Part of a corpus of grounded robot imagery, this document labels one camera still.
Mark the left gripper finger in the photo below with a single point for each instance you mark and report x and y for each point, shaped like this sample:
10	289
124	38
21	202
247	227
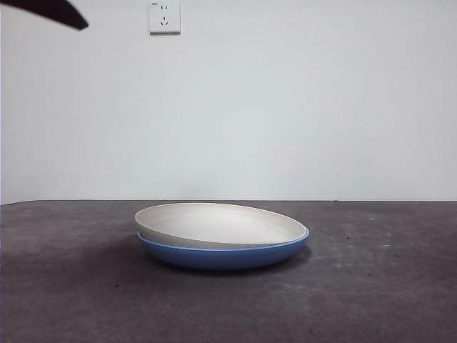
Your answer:
53	9

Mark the white round plate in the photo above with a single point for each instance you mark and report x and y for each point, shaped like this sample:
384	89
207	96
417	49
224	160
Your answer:
221	225

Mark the blue round plate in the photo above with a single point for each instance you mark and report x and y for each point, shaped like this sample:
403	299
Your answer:
221	259

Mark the white wall socket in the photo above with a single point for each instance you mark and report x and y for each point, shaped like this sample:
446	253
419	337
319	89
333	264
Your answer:
165	18

